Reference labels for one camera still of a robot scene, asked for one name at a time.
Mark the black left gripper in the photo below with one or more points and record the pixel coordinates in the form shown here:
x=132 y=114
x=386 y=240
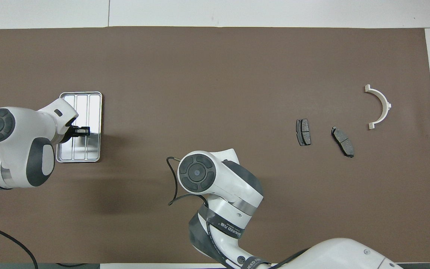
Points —
x=68 y=132

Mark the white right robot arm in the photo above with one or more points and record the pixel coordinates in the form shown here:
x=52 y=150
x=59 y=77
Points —
x=230 y=183

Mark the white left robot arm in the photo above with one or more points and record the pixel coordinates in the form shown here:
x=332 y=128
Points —
x=21 y=127

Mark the silver metal tray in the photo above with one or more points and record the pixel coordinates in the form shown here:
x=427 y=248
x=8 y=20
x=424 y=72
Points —
x=93 y=112

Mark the brown table mat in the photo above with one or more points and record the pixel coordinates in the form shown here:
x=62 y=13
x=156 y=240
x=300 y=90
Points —
x=237 y=74

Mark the dark rectangular brake pad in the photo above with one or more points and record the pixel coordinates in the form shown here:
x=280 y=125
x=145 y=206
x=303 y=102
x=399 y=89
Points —
x=303 y=132

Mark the dark slanted brake pad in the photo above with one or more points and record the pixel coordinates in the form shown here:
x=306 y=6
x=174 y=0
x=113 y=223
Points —
x=342 y=141

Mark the white curved plastic bracket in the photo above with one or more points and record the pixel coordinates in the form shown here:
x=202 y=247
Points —
x=386 y=102

